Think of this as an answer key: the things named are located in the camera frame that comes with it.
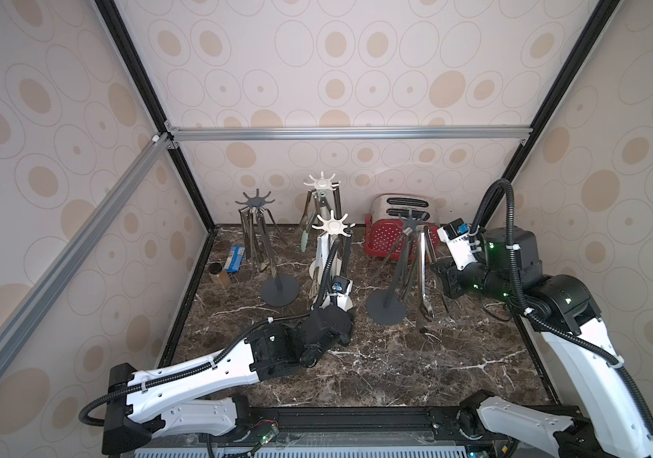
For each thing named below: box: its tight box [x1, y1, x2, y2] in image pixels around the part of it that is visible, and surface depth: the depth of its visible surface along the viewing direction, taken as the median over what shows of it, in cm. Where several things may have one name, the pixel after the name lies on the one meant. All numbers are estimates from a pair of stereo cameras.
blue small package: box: [224, 245, 246, 273], surface depth 108 cm
